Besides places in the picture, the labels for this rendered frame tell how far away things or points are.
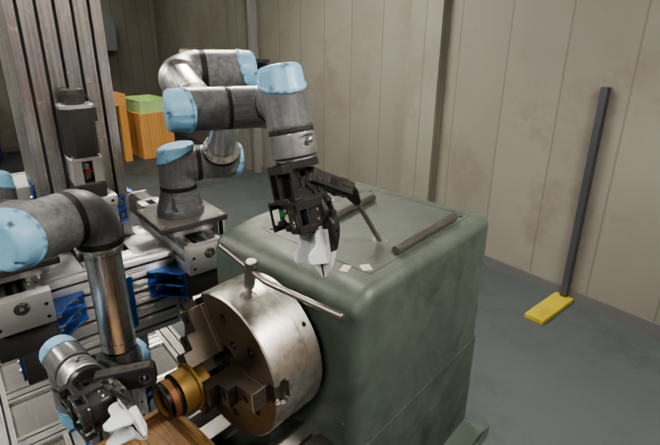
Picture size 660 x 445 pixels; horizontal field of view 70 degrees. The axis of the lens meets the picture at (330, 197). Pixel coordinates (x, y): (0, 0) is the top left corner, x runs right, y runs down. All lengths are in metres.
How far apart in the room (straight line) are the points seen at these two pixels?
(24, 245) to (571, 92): 3.05
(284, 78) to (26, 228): 0.53
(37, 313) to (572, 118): 3.01
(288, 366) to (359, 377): 0.16
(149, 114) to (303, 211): 6.39
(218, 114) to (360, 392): 0.63
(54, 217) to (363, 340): 0.63
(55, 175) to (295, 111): 1.02
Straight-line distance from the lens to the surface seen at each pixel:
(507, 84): 3.58
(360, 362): 1.00
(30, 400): 2.57
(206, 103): 0.82
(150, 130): 7.11
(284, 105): 0.74
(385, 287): 0.97
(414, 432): 1.40
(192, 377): 0.98
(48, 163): 1.62
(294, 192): 0.75
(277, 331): 0.93
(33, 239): 0.99
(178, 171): 1.53
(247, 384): 0.95
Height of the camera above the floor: 1.73
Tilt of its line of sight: 20 degrees down
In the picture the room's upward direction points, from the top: 1 degrees clockwise
